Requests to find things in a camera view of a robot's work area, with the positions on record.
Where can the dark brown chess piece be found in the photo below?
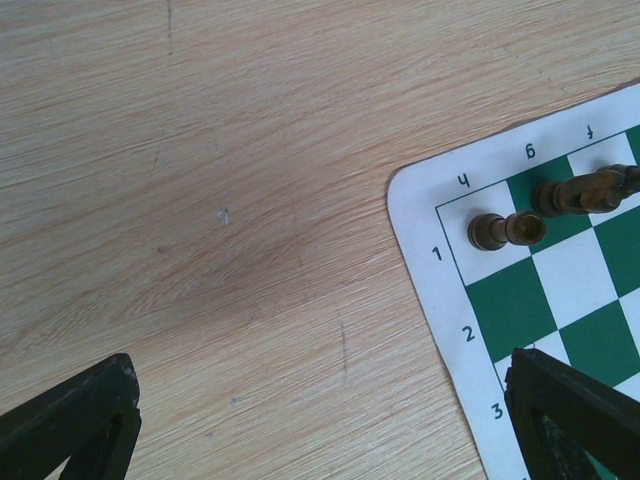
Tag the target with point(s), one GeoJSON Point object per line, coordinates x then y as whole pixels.
{"type": "Point", "coordinates": [631, 182]}
{"type": "Point", "coordinates": [492, 232]}

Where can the dark brown knight piece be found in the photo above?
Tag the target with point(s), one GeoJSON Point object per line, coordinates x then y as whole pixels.
{"type": "Point", "coordinates": [594, 193]}

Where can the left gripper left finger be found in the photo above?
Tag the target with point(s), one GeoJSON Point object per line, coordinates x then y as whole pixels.
{"type": "Point", "coordinates": [88, 423]}

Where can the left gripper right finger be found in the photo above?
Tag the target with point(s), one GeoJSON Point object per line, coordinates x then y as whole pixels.
{"type": "Point", "coordinates": [564, 419]}

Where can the green white chess board mat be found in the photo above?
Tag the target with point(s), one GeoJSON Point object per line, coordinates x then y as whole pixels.
{"type": "Point", "coordinates": [575, 295]}

